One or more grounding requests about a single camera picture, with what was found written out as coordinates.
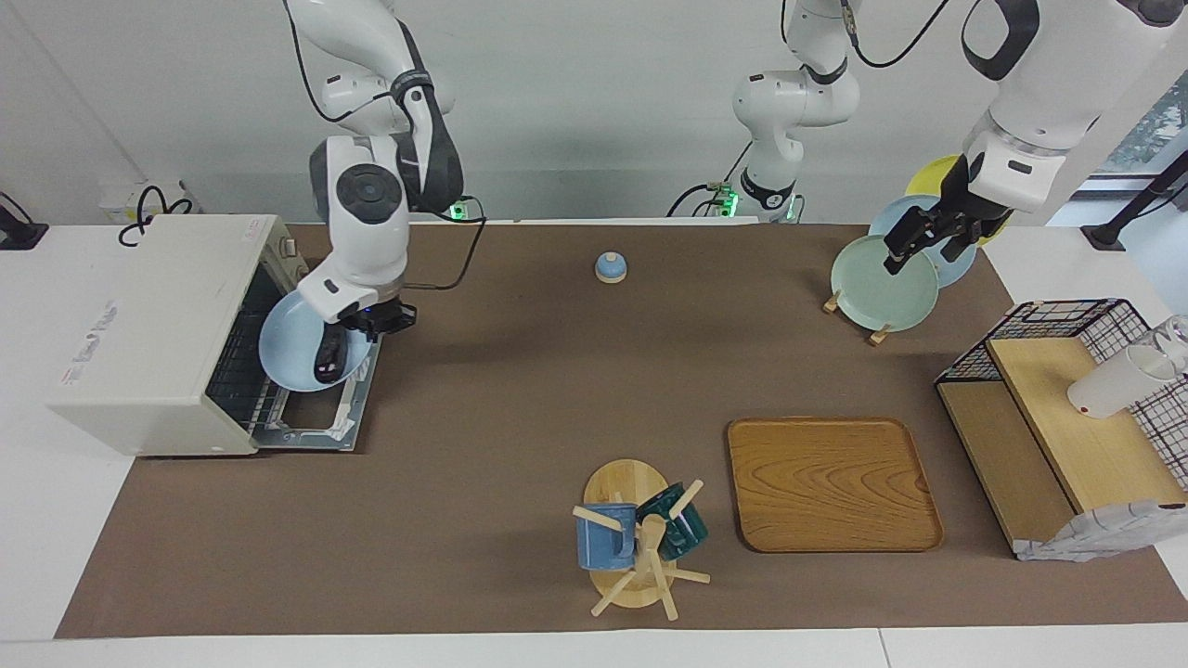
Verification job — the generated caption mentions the dark purple eggplant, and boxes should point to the dark purple eggplant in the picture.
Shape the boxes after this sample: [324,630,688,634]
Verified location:
[314,329,347,384]

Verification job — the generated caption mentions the glass oven door with handle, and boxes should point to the glass oven door with handle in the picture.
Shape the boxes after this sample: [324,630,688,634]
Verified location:
[252,325,383,454]

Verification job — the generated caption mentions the white toaster oven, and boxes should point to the white toaster oven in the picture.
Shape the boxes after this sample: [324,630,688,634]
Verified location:
[46,214,383,457]

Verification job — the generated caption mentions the light blue racked plate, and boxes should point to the light blue racked plate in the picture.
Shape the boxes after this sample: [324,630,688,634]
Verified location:
[868,195,977,289]

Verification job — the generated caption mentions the yellow racked plate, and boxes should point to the yellow racked plate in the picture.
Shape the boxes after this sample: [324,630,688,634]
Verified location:
[905,155,1014,247]

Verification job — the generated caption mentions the pale green racked plate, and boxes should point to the pale green racked plate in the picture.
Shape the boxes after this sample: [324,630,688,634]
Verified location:
[830,235,940,333]

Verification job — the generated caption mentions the wooden plate rack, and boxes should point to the wooden plate rack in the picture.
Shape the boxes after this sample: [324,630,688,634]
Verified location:
[822,289,892,346]

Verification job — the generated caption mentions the black clamp stand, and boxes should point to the black clamp stand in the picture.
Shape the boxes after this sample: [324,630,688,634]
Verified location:
[1081,148,1188,251]

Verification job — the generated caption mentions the white plastic cup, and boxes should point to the white plastic cup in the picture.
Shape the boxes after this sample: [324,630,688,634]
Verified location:
[1067,345,1178,419]

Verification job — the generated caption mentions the brown table mat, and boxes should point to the brown table mat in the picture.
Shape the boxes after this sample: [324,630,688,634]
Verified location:
[54,223,1188,639]

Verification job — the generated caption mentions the clear glass cup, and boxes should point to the clear glass cup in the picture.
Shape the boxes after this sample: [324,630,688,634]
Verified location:
[1151,315,1188,374]

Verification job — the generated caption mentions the wooden serving tray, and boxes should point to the wooden serving tray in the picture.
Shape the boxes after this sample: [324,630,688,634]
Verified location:
[726,417,944,554]

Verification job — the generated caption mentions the wooden mug tree stand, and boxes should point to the wooden mug tree stand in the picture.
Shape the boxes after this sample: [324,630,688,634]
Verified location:
[571,458,712,622]

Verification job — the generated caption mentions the blue ceramic mug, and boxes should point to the blue ceramic mug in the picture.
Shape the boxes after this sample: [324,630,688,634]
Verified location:
[575,502,639,572]

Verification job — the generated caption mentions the dark green ceramic mug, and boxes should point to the dark green ceramic mug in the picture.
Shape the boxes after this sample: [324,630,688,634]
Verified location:
[637,482,709,561]

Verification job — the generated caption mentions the black table clamp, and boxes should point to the black table clamp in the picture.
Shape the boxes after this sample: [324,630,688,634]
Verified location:
[0,193,49,251]

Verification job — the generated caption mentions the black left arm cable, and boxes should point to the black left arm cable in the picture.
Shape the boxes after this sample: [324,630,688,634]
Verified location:
[840,0,952,70]

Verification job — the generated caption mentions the black left base cable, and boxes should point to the black left base cable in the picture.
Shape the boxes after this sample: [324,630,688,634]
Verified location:
[666,139,755,219]

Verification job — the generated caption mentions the wire and wood shelf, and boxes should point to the wire and wood shelf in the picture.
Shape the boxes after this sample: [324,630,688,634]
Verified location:
[935,299,1188,562]

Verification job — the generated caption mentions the black oven power cable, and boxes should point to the black oven power cable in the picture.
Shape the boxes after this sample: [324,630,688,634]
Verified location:
[118,186,196,248]

